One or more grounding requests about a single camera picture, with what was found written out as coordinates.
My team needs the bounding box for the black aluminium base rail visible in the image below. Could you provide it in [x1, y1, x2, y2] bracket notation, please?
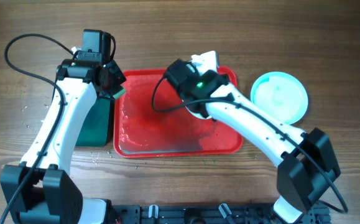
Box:
[53, 202, 332, 224]

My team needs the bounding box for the white plate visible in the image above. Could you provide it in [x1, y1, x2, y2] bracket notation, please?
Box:
[186, 106, 212, 120]
[250, 71, 308, 124]

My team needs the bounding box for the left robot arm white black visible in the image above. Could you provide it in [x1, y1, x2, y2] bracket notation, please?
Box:
[0, 59, 126, 223]

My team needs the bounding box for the black tray green water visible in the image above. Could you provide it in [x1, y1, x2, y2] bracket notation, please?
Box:
[51, 66, 116, 147]

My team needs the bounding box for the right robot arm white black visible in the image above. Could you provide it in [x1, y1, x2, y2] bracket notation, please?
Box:
[176, 70, 341, 223]

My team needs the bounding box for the green sponge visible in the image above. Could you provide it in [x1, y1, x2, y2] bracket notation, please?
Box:
[108, 86, 126, 100]

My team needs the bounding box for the red plastic tray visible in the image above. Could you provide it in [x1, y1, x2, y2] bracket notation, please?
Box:
[113, 68, 243, 158]

